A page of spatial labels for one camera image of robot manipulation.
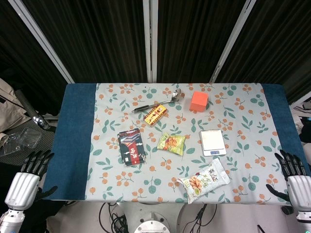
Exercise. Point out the orange cube box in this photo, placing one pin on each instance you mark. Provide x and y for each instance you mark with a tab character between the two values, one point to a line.
198	102

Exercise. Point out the floral leaf tablecloth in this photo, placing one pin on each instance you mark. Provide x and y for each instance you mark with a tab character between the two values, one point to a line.
184	170

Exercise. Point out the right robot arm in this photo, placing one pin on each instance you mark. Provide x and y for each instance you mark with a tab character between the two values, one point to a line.
303	218

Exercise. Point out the blue table cover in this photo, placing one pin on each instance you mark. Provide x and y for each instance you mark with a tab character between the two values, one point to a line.
73	143

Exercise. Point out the robot base metal flange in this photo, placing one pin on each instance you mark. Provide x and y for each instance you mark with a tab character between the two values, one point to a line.
152	224

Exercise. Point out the green yellow snack packet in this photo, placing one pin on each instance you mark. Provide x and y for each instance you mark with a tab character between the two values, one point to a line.
171	144

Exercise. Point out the yellow red flat box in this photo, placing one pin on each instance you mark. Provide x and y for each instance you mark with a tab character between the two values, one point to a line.
155	115

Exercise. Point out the black red snack package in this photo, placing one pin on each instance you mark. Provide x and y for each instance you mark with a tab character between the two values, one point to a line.
132	148

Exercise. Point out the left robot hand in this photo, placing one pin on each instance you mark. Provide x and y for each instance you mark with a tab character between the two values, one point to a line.
26	178

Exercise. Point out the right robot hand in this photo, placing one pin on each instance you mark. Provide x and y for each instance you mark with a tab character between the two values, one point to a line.
295	179

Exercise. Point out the white peanut snack bag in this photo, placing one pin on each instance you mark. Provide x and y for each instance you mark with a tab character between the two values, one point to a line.
206	180

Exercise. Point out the white digital kitchen scale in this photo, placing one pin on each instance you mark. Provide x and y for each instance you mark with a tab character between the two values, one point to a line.
212	142

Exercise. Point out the white frame post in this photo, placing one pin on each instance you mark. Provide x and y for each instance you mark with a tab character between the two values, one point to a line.
230	40
41	40
150	40

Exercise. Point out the clear plastic tray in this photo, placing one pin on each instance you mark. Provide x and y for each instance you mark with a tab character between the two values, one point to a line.
19	143

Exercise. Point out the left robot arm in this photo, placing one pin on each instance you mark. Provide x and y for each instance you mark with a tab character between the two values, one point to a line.
8	217

